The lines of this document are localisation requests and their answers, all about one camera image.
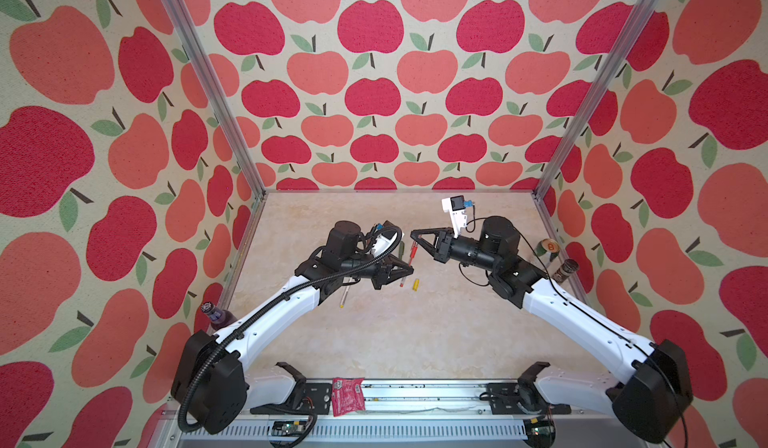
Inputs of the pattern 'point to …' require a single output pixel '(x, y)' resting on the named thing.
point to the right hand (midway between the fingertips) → (419, 234)
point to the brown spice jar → (568, 267)
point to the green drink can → (547, 245)
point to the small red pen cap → (414, 249)
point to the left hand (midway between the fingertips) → (413, 271)
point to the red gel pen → (404, 278)
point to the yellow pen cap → (416, 285)
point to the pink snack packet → (347, 395)
